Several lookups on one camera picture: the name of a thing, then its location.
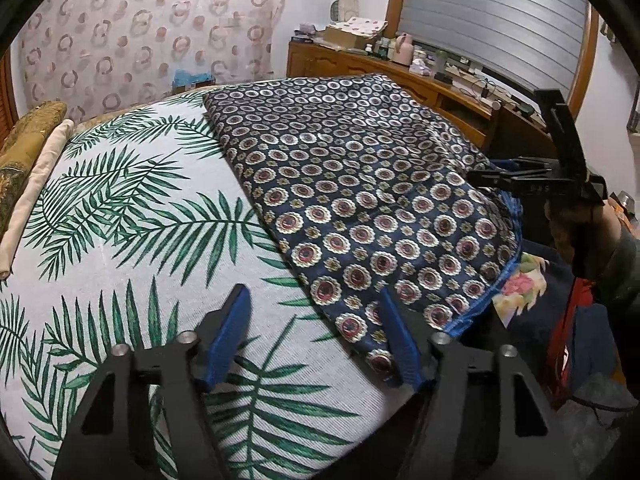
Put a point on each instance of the blue crumpled bag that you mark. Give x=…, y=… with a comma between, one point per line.
x=192, y=80

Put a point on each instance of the person's right hand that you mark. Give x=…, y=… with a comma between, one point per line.
x=562, y=232

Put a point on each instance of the louvered wooden door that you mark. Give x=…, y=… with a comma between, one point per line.
x=6, y=102

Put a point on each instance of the tissue box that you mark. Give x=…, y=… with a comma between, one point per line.
x=421, y=66

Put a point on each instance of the white floral cloth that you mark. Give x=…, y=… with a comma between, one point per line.
x=362, y=26

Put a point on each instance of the brown sunflower folded blanket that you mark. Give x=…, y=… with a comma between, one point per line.
x=30, y=130

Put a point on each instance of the grey window blind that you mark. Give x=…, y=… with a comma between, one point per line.
x=490, y=15

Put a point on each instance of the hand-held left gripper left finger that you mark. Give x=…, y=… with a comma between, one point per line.
x=225, y=340

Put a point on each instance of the leaf-print bedspread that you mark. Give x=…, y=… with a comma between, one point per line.
x=125, y=240

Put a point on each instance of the cardboard box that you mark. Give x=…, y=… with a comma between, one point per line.
x=345, y=37

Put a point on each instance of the floral bed sheet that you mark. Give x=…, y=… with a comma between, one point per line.
x=517, y=285

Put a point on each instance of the dark blue cloth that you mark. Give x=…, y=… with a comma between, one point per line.
x=530, y=340

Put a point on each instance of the person's right forearm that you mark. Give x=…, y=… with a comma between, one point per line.
x=622, y=270

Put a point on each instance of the navy patterned satin garment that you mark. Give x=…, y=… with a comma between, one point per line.
x=350, y=200

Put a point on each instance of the small white fan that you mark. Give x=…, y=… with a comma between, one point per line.
x=337, y=11

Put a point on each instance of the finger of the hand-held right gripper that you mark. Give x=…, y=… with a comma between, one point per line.
x=525, y=162
x=510, y=182

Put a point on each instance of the purple box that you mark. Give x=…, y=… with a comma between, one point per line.
x=306, y=32

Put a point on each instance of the grey cloth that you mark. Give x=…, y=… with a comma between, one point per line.
x=595, y=425

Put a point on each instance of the pink thermos jug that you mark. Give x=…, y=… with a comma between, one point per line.
x=403, y=50

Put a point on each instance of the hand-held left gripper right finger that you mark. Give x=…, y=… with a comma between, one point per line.
x=400, y=350

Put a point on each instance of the wooden window frame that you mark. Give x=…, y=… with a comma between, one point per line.
x=397, y=0

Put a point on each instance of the wooden cabinet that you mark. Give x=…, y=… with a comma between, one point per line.
x=330, y=62

